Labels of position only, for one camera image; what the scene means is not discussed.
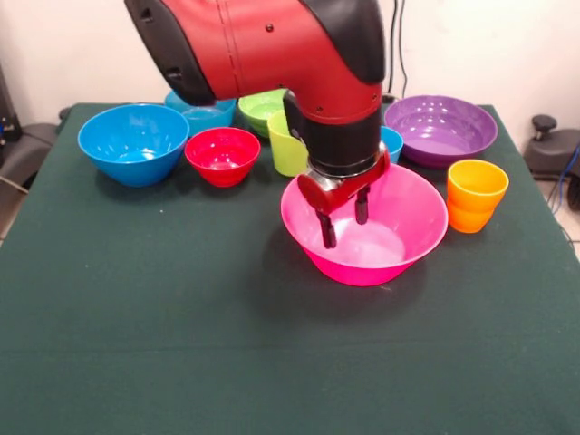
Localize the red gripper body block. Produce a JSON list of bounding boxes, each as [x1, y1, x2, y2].
[[296, 147, 392, 217]]

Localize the small green bowl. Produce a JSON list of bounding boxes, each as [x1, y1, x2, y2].
[[237, 89, 291, 139]]

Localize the black wall cable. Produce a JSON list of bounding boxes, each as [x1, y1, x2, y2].
[[387, 0, 410, 102]]

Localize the green cup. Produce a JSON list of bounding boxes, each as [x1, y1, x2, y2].
[[266, 110, 312, 178]]

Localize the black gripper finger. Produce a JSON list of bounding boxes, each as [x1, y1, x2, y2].
[[354, 185, 372, 227], [316, 210, 339, 250]]

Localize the small blue bowl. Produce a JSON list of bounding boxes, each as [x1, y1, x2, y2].
[[163, 89, 237, 139]]

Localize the large pink bowl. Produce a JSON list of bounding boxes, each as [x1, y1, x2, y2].
[[280, 162, 450, 287]]

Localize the black equipment case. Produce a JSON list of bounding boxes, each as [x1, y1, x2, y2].
[[0, 65, 22, 150]]

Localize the small red bowl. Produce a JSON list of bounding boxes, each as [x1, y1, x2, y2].
[[184, 127, 262, 189]]

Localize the large purple bowl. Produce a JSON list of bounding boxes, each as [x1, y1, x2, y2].
[[383, 94, 499, 170]]

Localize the orange cup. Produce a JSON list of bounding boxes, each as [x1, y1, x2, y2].
[[447, 159, 510, 213], [447, 198, 496, 235]]

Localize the blue cup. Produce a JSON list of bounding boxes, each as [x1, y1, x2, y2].
[[380, 125, 405, 165]]

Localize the dark green tablecloth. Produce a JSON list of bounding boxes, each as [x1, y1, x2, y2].
[[0, 101, 580, 435]]

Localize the large blue bowl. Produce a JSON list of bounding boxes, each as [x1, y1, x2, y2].
[[77, 103, 190, 189]]

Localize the dark grey machine base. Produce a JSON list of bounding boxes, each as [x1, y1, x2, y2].
[[0, 121, 60, 191], [524, 114, 580, 182]]

